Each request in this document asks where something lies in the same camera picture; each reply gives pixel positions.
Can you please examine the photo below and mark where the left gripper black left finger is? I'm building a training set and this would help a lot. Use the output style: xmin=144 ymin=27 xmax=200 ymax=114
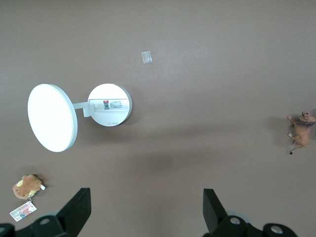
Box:
xmin=0 ymin=187 xmax=92 ymax=237

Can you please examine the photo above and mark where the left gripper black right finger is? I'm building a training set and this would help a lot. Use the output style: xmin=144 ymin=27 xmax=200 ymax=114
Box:
xmin=202 ymin=188 xmax=299 ymax=237

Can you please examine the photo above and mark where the brown lion figurine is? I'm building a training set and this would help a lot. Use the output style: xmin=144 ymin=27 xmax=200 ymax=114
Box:
xmin=286 ymin=111 xmax=316 ymax=155

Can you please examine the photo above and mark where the white round desk lamp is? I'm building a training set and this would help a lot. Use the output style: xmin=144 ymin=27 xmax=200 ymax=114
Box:
xmin=27 ymin=83 xmax=133 ymax=153

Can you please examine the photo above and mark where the brown table cover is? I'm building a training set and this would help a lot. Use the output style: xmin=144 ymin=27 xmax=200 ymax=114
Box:
xmin=0 ymin=0 xmax=316 ymax=237

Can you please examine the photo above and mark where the brown plush keychain with card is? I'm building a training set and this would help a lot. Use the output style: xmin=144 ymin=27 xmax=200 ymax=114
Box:
xmin=9 ymin=174 xmax=47 ymax=222

